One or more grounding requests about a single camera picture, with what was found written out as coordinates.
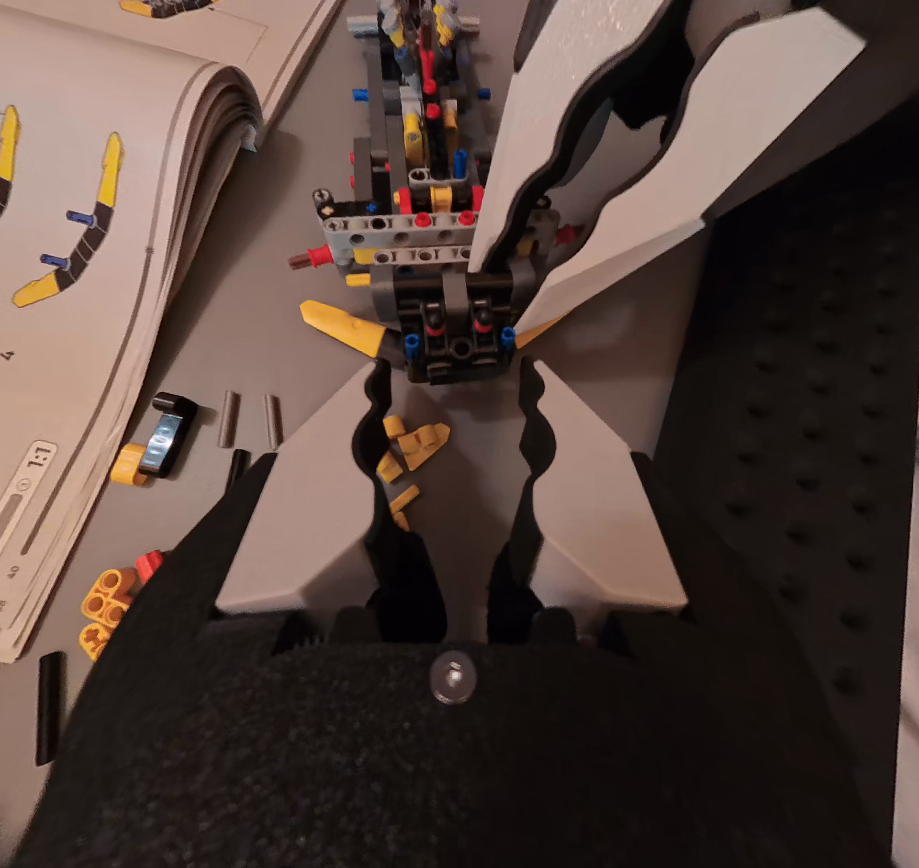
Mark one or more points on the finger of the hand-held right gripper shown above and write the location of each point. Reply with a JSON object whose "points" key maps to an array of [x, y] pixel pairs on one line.
{"points": [[574, 57], [718, 129]]}

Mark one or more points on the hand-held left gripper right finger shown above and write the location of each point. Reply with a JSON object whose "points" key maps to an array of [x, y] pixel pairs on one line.
{"points": [[603, 523]]}

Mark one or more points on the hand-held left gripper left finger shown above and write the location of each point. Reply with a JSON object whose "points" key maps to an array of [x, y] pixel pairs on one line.
{"points": [[301, 523]]}

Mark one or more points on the yellow lego panel piece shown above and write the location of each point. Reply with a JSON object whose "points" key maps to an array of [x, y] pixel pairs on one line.
{"points": [[337, 326]]}

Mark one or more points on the small yellow lego piece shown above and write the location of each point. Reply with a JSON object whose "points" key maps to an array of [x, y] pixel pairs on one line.
{"points": [[542, 330]]}

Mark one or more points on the lego car chassis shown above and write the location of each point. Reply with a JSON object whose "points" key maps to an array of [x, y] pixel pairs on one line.
{"points": [[431, 236]]}

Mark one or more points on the black lego pin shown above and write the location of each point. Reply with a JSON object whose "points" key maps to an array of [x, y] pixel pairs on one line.
{"points": [[237, 470]]}

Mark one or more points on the grey lego axle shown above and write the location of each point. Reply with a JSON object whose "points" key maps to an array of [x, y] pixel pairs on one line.
{"points": [[228, 419], [273, 421]]}

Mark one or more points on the pile of yellow lego pieces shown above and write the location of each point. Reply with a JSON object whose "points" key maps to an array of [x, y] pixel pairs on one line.
{"points": [[420, 441]]}

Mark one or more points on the black yellow lego piece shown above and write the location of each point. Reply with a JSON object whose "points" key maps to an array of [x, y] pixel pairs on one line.
{"points": [[169, 430]]}

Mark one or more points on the black lego axle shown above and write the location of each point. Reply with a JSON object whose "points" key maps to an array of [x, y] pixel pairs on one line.
{"points": [[50, 710]]}

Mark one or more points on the instruction booklet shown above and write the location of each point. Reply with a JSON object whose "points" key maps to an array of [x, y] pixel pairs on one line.
{"points": [[108, 164]]}

